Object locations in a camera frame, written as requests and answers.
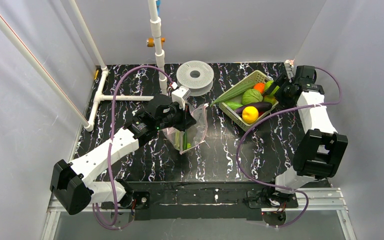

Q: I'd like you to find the orange toy tangerine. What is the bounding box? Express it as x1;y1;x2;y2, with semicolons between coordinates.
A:
253;82;265;95

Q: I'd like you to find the yellow toy lemon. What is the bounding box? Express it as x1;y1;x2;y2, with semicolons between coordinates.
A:
241;106;260;124

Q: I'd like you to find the green toy apple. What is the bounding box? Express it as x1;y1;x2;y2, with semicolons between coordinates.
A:
263;80;279;96

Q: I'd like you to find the grey filament spool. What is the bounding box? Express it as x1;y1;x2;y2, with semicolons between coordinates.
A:
176;60;215;97

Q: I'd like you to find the clear pink zip top bag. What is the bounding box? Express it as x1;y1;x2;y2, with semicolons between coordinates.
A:
162;103;209;155

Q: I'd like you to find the green toy okra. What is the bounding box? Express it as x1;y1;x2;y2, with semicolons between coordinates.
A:
210;79;256;106

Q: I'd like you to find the toy celery stalk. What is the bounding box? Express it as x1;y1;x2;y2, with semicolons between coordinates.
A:
174;129;192;152

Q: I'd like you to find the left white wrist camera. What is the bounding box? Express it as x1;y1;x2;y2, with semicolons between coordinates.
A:
171;86;191;110

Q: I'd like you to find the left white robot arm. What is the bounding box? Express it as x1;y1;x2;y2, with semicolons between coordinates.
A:
50;89;197;215

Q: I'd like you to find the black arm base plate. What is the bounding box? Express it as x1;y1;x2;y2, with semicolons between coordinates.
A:
99;180;299;222

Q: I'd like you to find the purple toy eggplant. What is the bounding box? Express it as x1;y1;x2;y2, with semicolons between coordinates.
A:
234;101;273;115

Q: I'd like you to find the green perforated plastic basket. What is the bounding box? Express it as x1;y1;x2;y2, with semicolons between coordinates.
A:
211;70;278;131

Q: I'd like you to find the orange pipe clamp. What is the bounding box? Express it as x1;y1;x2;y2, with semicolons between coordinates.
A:
146;37;165;48

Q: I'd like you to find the green toy cabbage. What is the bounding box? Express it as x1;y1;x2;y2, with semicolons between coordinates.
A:
241;88;263;105

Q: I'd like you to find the white PVC pipe frame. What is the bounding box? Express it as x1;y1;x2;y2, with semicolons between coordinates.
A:
0;0;170;133

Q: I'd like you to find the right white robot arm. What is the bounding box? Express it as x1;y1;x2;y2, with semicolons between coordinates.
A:
274;65;348;197

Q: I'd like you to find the green toy cucumber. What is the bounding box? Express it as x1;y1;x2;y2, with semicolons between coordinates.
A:
224;101;243;111

